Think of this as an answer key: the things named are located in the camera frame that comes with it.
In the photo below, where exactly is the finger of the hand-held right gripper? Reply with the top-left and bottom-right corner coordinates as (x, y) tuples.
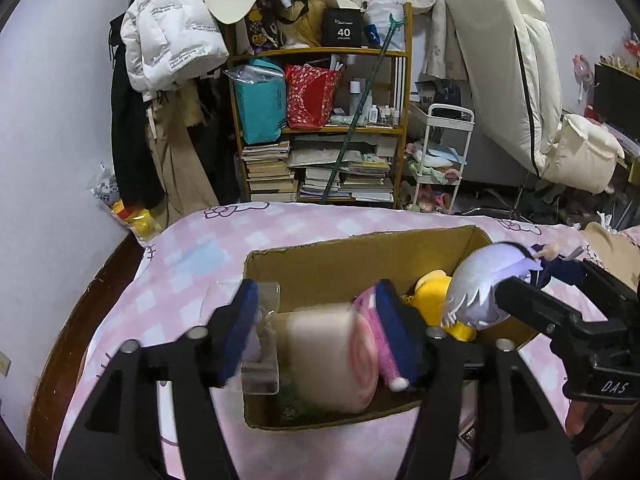
(582, 259), (640, 322)
(495, 277), (601, 342)

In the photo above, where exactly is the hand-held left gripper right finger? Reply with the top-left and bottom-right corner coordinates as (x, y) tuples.
(375, 280), (581, 480)

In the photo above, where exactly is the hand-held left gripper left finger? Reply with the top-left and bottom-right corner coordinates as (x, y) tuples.
(52, 280), (261, 480)

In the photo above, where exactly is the clear plastic case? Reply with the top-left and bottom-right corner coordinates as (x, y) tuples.
(240, 282), (281, 395)

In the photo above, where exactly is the pink plush toy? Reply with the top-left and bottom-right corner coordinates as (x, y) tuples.
(352, 285), (411, 392)

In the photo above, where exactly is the yellow plush toy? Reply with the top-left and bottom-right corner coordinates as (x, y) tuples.
(402, 270), (478, 343)

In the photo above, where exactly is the purple-haired plush doll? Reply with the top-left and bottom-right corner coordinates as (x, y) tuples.
(440, 241), (586, 331)

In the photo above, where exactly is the cream roll plush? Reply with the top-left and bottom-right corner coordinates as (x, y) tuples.
(285, 302), (381, 413)

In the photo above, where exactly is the brown cardboard box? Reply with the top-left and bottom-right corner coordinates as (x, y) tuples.
(242, 225), (538, 431)

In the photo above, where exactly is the person's right hand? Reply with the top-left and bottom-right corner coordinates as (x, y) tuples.
(566, 400), (598, 436)

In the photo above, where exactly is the pink printed blanket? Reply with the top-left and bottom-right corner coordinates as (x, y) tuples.
(52, 201), (640, 480)

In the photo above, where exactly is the stack of books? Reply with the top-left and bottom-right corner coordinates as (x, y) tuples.
(242, 141), (298, 203)

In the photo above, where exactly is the pile of magazines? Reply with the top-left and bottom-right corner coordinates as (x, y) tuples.
(287, 132), (398, 203)

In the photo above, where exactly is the plastic bag of toys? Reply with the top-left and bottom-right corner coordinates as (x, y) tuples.
(90, 162), (166, 241)

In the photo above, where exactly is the beige coat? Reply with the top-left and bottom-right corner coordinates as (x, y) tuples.
(147, 85), (221, 226)

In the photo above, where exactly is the black monitor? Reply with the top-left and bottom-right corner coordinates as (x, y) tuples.
(592, 62), (640, 131)

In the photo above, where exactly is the white trolley cart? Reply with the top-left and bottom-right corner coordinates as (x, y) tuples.
(410, 104), (475, 213)

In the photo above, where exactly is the row of small bottles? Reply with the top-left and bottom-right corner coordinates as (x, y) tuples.
(350, 77), (401, 126)

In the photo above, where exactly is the pink small fan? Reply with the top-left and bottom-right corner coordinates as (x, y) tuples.
(572, 52), (598, 106)

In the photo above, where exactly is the black coat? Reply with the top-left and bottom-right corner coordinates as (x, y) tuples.
(109, 12), (166, 211)

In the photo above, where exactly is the teal bag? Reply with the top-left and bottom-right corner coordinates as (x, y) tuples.
(232, 57), (288, 145)

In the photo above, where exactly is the black bag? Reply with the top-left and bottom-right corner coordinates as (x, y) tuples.
(412, 80), (461, 116)

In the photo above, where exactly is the red patterned bag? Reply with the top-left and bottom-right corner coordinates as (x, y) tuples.
(284, 64), (343, 130)

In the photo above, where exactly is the green pole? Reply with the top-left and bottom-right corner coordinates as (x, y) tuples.
(320, 12), (406, 206)

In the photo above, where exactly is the wooden shelf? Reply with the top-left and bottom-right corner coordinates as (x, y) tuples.
(222, 2), (413, 208)

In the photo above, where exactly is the white padded chair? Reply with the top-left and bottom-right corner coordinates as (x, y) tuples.
(445, 0), (626, 196)

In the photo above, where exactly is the white puffer jacket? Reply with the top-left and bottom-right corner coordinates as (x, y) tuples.
(120, 0), (231, 103)

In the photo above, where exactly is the black box with white print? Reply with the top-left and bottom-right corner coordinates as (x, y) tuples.
(321, 7), (363, 48)

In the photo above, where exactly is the dark printed bag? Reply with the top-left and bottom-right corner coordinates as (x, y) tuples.
(247, 0), (286, 53)

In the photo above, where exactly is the white plastic bag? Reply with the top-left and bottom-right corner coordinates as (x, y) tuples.
(357, 0), (406, 51)

